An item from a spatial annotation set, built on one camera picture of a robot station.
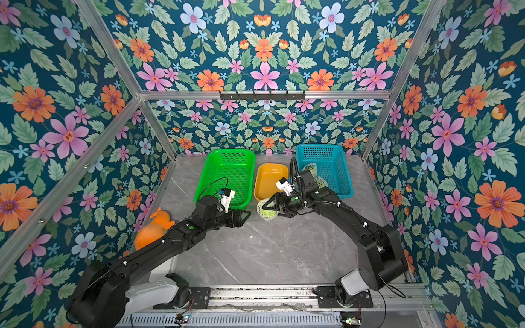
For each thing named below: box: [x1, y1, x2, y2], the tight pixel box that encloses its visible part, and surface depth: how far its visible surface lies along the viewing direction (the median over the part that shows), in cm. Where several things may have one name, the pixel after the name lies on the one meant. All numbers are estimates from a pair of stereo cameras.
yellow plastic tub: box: [253, 163, 290, 201], surface depth 109 cm
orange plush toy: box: [133, 207, 175, 251], surface depth 83 cm
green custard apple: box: [257, 200, 279, 221], surface depth 75 cm
